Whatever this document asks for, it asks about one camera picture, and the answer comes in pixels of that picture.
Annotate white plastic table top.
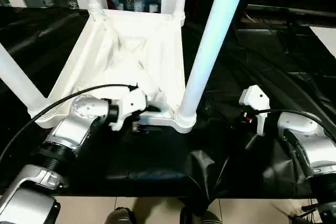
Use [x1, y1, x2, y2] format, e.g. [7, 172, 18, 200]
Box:
[33, 8, 196, 133]

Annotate black mat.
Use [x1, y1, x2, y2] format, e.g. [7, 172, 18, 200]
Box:
[0, 5, 336, 209]

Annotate black left robot foot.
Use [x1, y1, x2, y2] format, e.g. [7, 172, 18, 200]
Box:
[106, 207, 132, 224]

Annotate white flat board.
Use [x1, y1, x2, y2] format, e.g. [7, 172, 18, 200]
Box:
[309, 26, 336, 57]

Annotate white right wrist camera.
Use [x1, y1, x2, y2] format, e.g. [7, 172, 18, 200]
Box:
[238, 84, 271, 137]

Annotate black rail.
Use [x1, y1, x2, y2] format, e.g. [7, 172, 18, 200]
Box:
[246, 4, 336, 16]

